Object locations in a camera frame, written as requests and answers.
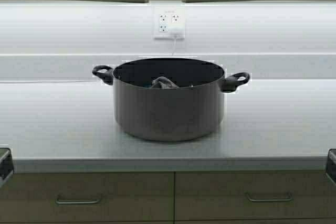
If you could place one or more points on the grey pot with black handles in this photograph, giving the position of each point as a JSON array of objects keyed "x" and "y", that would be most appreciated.
[{"x": 193, "y": 110}]

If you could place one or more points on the white wall outlet plate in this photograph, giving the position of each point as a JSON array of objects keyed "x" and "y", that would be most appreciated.
[{"x": 169, "y": 23}]

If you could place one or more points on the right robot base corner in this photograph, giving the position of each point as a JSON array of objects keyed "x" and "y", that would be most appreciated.
[{"x": 330, "y": 166}]

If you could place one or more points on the left drawer metal handle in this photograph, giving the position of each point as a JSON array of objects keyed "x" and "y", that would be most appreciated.
[{"x": 77, "y": 202}]

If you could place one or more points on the drawer metal handle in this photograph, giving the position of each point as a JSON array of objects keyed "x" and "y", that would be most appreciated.
[
  {"x": 287, "y": 198},
  {"x": 77, "y": 202}
]

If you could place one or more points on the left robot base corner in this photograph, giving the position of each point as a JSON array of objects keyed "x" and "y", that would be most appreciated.
[{"x": 6, "y": 167}]

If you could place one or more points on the left wooden drawer front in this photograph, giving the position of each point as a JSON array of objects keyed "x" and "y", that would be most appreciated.
[{"x": 125, "y": 197}]

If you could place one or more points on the right wooden drawer front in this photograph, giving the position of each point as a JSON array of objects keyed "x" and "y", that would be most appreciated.
[{"x": 221, "y": 196}]

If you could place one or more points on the grey cloth inside pot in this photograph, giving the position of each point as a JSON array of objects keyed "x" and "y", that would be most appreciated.
[{"x": 163, "y": 83}]

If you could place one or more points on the wooden drawer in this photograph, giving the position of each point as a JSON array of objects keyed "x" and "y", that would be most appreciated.
[
  {"x": 125, "y": 197},
  {"x": 221, "y": 196}
]

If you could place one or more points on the right drawer metal handle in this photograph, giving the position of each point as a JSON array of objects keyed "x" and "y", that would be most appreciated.
[{"x": 287, "y": 198}]

